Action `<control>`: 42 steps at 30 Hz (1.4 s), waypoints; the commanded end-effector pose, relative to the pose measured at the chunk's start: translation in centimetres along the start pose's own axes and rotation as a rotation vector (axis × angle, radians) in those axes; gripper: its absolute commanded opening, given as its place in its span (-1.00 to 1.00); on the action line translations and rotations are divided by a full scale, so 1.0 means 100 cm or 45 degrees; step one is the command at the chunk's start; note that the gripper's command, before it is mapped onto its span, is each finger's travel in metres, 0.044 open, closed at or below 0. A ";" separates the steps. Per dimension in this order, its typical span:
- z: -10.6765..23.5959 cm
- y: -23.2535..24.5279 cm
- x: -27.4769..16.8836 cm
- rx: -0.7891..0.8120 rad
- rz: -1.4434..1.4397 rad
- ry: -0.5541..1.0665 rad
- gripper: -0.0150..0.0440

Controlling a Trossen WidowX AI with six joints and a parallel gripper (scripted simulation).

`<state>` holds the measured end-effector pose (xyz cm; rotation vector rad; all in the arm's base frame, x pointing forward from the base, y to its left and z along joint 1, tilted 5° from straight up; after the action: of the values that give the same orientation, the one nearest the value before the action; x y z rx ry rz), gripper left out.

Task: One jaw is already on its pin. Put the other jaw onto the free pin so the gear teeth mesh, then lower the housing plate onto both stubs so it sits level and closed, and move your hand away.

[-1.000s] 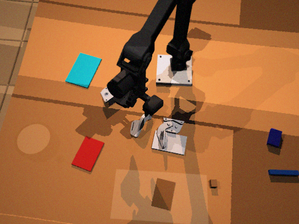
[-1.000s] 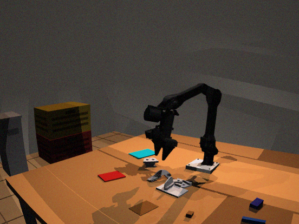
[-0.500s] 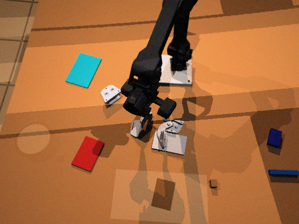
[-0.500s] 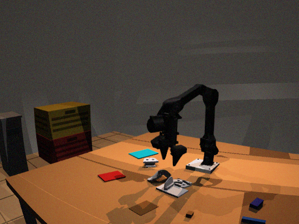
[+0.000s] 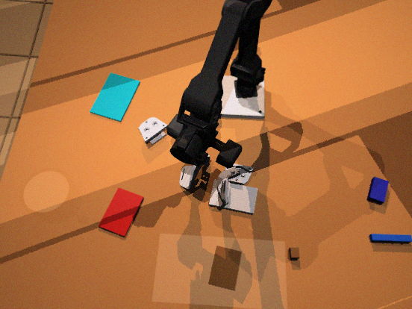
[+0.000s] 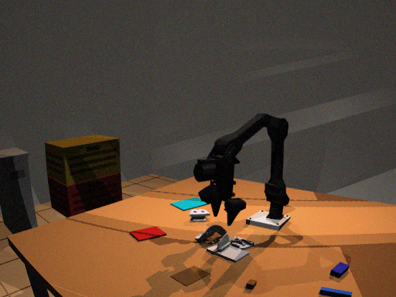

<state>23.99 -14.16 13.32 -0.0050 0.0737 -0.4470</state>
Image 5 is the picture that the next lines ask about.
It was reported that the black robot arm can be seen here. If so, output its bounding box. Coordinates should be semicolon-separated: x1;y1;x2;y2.
170;0;272;167

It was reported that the blue rectangular block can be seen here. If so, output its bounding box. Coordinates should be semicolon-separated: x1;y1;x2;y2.
368;177;389;204

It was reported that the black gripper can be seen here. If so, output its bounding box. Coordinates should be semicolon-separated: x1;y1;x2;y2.
166;114;242;169

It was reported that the blue flat bar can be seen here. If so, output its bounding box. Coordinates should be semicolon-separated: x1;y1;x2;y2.
369;234;412;243

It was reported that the teal flat rectangular plate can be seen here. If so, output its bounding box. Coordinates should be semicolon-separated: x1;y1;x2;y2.
90;73;140;122

